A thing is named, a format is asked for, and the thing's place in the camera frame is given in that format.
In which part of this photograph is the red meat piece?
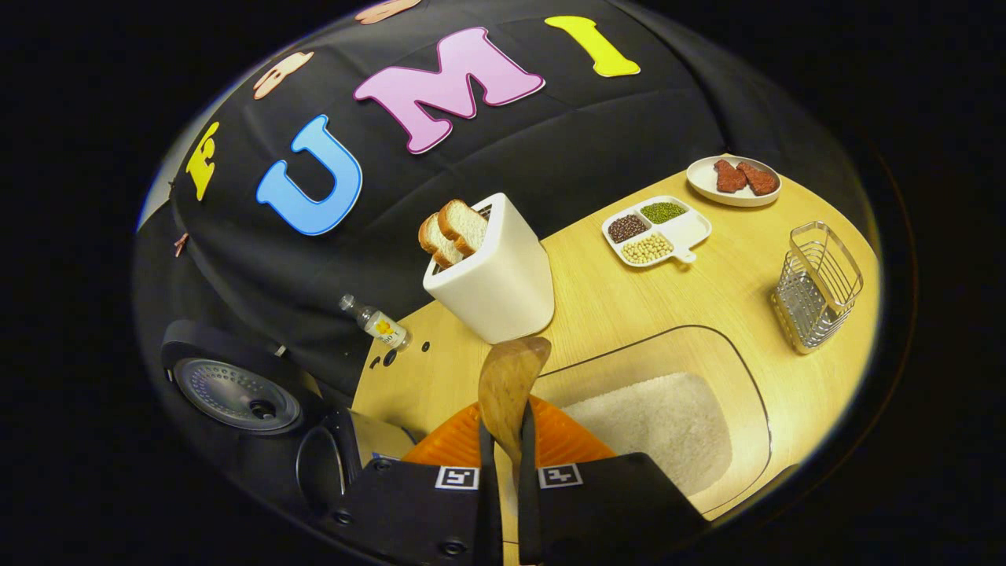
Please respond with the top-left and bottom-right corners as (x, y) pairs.
(714, 159), (749, 194)
(736, 161), (779, 197)

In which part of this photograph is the white toaster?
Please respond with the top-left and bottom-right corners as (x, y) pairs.
(422, 193), (556, 345)

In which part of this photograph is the wire metal chopstick holder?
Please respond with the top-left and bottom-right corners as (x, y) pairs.
(770, 221), (865, 355)

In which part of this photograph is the round white plate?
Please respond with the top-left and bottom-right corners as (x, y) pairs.
(686, 154), (783, 208)

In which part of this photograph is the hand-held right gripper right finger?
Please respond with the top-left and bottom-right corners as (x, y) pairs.
(515, 395), (712, 566)

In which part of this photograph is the wooden spoon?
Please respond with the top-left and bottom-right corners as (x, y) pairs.
(477, 336), (553, 504)

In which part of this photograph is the black rice cooker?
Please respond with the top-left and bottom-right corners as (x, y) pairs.
(161, 318), (417, 520)

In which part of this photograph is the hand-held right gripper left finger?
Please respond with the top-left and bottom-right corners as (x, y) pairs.
(322, 401), (504, 566)

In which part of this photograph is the white divided dish with beans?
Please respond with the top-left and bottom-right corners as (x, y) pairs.
(601, 195), (713, 269)

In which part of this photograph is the white container with clear lid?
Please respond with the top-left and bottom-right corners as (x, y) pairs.
(503, 325), (775, 543)

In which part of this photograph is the black backdrop cloth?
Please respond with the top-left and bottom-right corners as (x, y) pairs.
(134, 0), (873, 425)

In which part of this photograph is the toast bread slice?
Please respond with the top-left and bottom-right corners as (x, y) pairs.
(437, 199), (490, 258)
(418, 212), (464, 270)

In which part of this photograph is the small clear bottle yellow label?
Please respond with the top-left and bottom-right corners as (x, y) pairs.
(339, 294), (412, 352)

